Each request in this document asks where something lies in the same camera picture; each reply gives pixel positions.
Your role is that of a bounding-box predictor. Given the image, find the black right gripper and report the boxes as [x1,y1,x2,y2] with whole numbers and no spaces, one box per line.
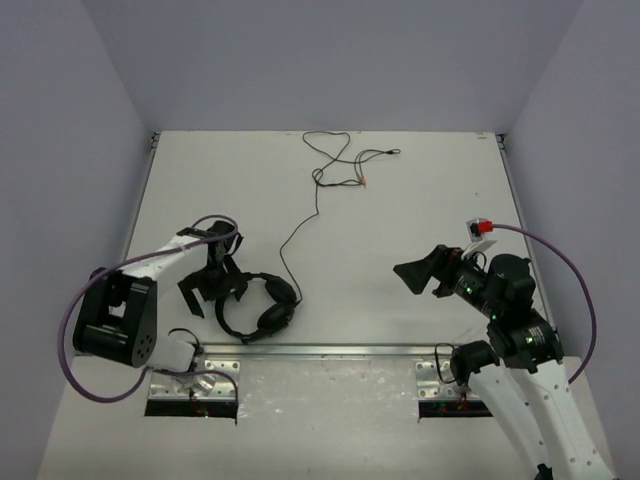
[393,244,501,320]

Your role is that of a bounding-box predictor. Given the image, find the black headphones with cable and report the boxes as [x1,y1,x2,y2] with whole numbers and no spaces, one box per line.
[214,130,402,345]

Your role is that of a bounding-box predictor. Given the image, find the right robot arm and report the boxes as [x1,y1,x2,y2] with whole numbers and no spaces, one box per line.
[393,245,616,479]

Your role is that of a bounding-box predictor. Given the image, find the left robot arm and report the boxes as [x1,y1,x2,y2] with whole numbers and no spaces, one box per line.
[72,215,240,373]

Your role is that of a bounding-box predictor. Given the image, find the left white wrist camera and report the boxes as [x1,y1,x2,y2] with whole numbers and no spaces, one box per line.
[176,227,221,246]

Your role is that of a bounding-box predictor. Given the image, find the right base black wire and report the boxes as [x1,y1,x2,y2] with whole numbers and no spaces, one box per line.
[433,342,459,386]

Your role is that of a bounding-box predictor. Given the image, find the base black wire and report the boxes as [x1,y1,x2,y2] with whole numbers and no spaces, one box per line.
[433,342,459,386]
[167,328,206,371]

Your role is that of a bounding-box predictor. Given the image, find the aluminium table front rail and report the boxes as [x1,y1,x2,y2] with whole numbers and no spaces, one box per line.
[201,343,452,360]

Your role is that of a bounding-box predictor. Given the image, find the left base black wire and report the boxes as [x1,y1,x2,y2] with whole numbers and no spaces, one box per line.
[167,328,206,371]

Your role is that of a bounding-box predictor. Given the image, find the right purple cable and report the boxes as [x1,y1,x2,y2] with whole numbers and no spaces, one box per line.
[492,224,597,385]

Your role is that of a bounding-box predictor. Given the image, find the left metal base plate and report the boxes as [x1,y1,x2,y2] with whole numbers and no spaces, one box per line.
[147,356,241,402]

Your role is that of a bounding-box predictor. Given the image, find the metal base plate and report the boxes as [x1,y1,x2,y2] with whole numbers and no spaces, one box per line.
[147,356,241,402]
[414,357,480,402]

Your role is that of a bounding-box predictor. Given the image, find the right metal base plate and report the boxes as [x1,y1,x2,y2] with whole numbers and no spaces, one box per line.
[414,357,480,402]

